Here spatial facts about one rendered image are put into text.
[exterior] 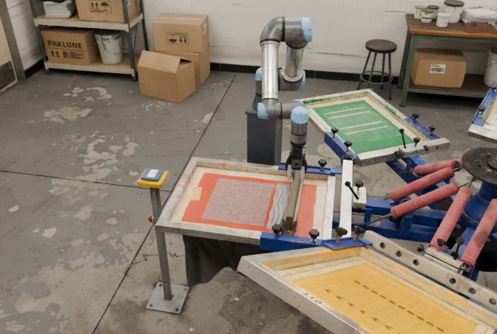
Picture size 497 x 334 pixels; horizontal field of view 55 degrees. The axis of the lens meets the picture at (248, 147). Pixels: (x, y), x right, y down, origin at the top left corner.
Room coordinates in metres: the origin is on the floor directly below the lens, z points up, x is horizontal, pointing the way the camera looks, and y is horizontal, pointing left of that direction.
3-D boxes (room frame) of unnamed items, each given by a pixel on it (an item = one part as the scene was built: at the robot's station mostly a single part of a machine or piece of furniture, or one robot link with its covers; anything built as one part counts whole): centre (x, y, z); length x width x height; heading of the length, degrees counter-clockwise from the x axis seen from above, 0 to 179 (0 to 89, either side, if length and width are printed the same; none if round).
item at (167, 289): (2.11, 0.51, 0.48); 0.22 x 0.22 x 0.96; 79
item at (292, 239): (1.56, -0.20, 0.98); 0.30 x 0.05 x 0.07; 79
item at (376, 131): (2.54, -0.76, 1.05); 1.08 x 0.61 x 0.23; 19
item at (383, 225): (1.80, -0.45, 0.89); 1.24 x 0.06 x 0.06; 79
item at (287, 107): (1.96, -0.21, 1.42); 0.11 x 0.11 x 0.08; 89
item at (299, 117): (1.87, -0.22, 1.42); 0.09 x 0.08 x 0.11; 179
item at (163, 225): (1.88, -0.02, 0.97); 0.79 x 0.58 x 0.04; 79
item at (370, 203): (1.77, -0.57, 1.02); 0.17 x 0.06 x 0.05; 79
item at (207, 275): (1.69, 0.07, 0.74); 0.46 x 0.04 x 0.42; 79
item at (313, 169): (2.11, -0.31, 0.98); 0.30 x 0.05 x 0.07; 79
